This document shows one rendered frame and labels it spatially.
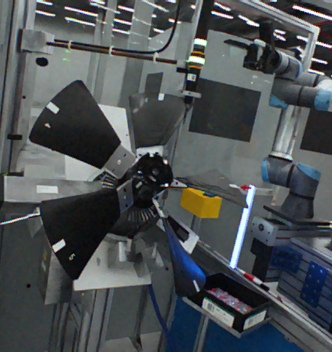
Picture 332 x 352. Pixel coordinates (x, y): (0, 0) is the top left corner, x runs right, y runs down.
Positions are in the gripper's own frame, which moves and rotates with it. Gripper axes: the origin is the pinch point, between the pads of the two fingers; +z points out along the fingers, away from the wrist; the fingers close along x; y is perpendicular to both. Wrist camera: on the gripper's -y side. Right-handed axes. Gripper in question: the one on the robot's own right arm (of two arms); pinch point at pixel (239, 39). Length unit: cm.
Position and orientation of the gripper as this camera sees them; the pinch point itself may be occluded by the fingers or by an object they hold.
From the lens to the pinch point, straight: 128.6
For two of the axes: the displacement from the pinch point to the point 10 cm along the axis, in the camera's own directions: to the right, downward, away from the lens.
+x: -6.3, -2.7, 7.3
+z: -7.5, -0.2, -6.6
